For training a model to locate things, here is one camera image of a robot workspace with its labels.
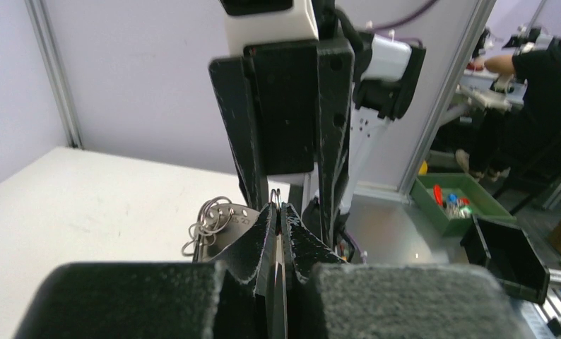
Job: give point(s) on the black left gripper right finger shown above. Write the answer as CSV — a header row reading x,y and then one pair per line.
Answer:
x,y
330,298

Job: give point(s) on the green parts bin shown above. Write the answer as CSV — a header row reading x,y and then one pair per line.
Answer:
x,y
450,200

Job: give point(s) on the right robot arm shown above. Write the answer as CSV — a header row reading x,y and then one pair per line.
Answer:
x,y
385,75

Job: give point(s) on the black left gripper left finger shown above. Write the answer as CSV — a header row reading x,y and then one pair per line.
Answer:
x,y
226,297

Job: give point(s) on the black plastic bin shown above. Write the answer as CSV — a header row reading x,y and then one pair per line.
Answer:
x,y
505,251

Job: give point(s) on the aluminium frame post right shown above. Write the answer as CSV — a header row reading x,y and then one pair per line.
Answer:
x,y
446,85

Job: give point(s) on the round metal key ring plate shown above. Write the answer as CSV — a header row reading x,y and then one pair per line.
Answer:
x,y
220,223

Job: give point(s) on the aluminium frame post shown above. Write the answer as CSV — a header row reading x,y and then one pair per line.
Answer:
x,y
446,85
56,73

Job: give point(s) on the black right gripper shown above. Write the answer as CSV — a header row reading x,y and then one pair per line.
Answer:
x,y
285,76

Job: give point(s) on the aluminium frame post left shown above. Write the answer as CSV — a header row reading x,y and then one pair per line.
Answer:
x,y
56,73

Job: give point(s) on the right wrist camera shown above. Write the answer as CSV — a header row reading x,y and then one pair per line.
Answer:
x,y
250,23

